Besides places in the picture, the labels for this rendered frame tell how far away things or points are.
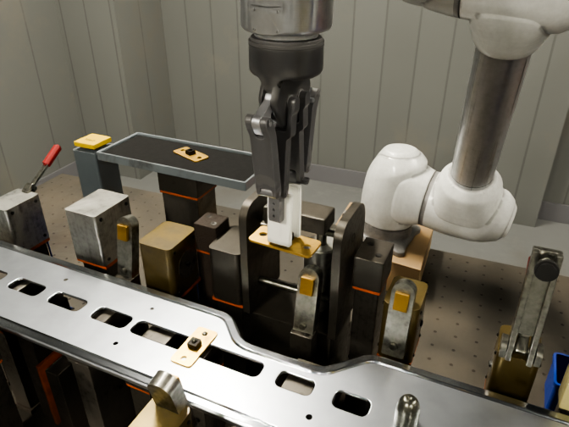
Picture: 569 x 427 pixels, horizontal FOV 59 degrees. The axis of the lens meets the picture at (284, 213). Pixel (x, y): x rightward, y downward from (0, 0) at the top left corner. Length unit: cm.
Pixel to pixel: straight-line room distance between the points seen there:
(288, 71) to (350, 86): 291
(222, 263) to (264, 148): 45
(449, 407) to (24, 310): 72
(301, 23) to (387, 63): 284
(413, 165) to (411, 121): 202
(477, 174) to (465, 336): 41
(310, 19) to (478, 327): 107
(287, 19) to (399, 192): 93
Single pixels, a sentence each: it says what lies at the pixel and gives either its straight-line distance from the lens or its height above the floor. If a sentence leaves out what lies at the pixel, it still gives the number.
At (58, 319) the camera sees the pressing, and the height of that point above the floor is 100.
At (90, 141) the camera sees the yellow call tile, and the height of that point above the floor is 116.
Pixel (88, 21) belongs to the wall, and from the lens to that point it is 367.
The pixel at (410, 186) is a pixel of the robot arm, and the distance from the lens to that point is 135.
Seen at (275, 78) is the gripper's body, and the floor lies 146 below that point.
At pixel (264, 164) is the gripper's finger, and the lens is 51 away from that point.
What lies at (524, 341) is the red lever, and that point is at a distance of 81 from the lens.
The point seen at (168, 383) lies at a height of 110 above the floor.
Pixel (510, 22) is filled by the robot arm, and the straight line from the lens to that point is 96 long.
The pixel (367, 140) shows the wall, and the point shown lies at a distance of 347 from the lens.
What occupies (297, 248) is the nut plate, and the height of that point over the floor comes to 125.
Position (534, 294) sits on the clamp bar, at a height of 115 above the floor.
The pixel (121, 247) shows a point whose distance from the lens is 102.
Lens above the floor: 158
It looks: 29 degrees down
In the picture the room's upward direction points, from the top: straight up
